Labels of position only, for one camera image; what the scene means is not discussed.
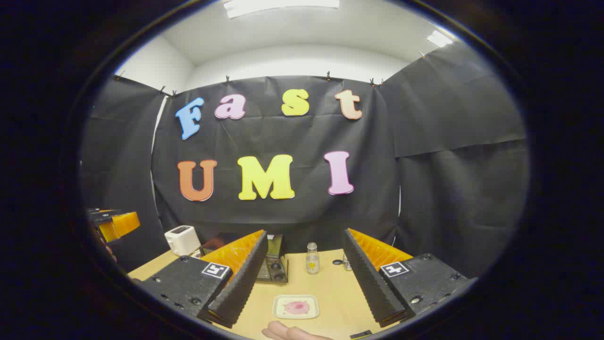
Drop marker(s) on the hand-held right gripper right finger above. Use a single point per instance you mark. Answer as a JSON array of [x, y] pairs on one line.
[[370, 283]]

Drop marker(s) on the black backdrop cloth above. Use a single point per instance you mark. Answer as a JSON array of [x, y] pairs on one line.
[[292, 212]]

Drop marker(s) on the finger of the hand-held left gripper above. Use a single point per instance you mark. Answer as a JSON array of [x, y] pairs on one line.
[[123, 224]]

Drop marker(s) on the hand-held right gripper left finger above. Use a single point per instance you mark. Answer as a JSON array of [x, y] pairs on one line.
[[238, 283]]

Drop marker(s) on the cream square food plate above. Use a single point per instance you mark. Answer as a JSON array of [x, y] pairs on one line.
[[281, 312]]

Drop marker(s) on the red meat slice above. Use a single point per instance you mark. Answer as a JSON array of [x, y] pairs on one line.
[[297, 308]]

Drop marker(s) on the clear glass bottle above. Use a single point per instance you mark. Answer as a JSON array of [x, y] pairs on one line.
[[312, 262]]

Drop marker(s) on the ceiling light panel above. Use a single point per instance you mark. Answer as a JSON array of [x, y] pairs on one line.
[[439, 38]]

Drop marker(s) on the black electric oven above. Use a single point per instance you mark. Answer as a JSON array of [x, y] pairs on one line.
[[273, 264]]

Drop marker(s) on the white toaster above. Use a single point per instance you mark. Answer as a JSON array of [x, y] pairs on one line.
[[181, 240]]

